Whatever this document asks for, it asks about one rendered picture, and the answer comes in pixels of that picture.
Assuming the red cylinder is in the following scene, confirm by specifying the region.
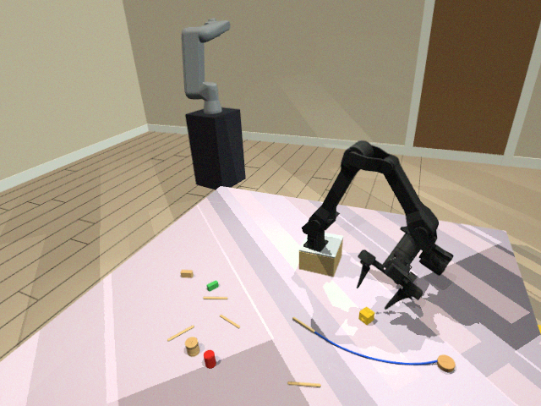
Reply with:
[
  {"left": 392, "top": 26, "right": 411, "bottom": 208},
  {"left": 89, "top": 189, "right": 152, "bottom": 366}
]
[{"left": 204, "top": 350, "right": 216, "bottom": 369}]

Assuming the small green block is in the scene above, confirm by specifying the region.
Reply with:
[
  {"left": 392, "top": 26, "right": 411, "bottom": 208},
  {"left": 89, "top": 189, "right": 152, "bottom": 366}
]
[{"left": 206, "top": 281, "right": 219, "bottom": 291}]

